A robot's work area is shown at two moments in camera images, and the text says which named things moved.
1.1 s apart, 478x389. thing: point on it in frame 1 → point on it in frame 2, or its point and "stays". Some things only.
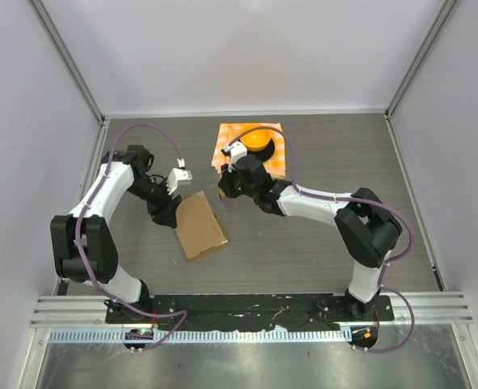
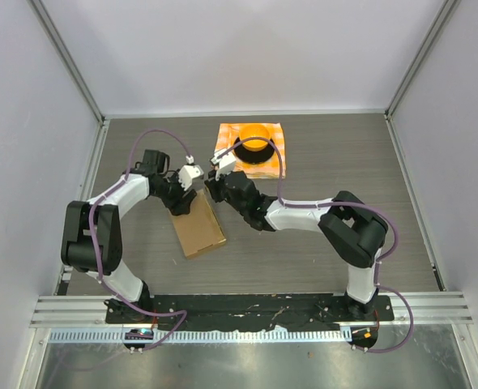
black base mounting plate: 250,311 stays
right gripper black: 226,182 → 214,185
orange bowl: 256,140 stays
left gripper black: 168,217 → 180,206
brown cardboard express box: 197,227 stays
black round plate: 266,153 stays
